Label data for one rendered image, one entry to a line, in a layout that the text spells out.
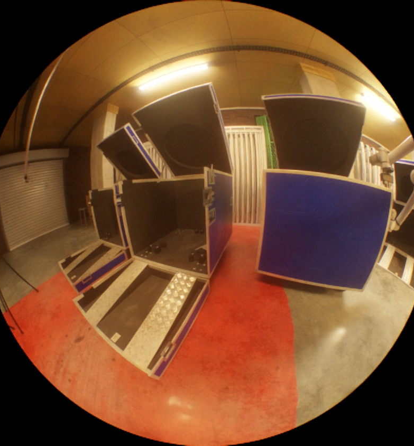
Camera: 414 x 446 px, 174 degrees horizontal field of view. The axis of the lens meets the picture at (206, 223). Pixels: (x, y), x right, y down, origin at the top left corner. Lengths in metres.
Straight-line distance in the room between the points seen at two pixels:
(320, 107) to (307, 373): 1.91
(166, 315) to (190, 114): 1.65
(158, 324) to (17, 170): 6.23
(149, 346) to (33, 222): 5.77
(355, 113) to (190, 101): 1.54
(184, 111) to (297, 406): 2.22
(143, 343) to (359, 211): 1.54
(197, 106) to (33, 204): 5.87
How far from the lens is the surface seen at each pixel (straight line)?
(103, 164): 3.54
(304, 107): 1.51
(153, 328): 0.95
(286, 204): 0.94
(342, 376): 1.14
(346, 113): 1.62
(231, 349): 0.92
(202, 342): 0.94
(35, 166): 6.38
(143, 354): 0.94
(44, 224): 6.22
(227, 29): 2.66
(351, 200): 1.02
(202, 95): 1.36
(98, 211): 2.38
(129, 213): 1.45
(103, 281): 1.41
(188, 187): 1.97
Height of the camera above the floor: 0.86
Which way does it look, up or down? 17 degrees down
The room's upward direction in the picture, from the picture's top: 2 degrees counter-clockwise
